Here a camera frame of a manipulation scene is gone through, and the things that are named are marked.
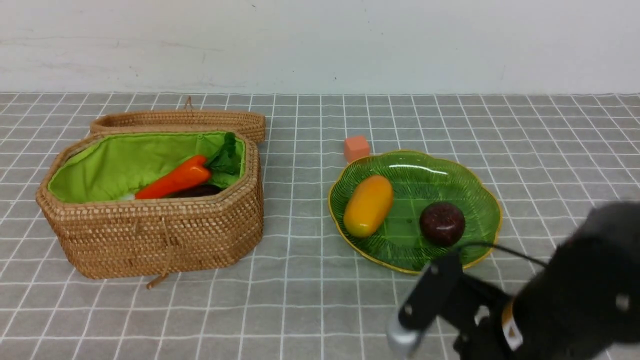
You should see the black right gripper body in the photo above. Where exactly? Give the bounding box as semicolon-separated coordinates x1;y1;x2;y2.
439;274;515;360

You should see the dark red passion fruit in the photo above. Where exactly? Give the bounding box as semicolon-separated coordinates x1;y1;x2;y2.
418;202;466;248

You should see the orange yellow mango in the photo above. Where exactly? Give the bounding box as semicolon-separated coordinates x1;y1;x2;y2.
343;174;394;239

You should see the purple eggplant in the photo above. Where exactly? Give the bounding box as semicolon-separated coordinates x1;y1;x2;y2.
166;183;222;199

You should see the orange carrot with green leaves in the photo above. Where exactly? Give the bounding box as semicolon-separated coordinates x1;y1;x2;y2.
133;132;241;199

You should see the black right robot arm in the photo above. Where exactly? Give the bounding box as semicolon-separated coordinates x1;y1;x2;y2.
454;201;640;360

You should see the green glass leaf plate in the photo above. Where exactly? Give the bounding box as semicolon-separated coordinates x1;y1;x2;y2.
327;150;503;275

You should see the small orange cube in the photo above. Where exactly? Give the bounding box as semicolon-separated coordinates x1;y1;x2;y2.
343;135;371;164

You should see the woven wicker basket lid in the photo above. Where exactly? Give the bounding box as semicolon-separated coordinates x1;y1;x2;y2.
89;96;266;144

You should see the woven wicker basket green lining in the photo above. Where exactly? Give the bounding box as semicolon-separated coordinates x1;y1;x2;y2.
36;126;265;290

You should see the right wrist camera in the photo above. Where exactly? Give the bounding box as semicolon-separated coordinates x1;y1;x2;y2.
386;251;463;360

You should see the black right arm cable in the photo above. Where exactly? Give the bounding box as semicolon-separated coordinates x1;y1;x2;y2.
452;242;551;269

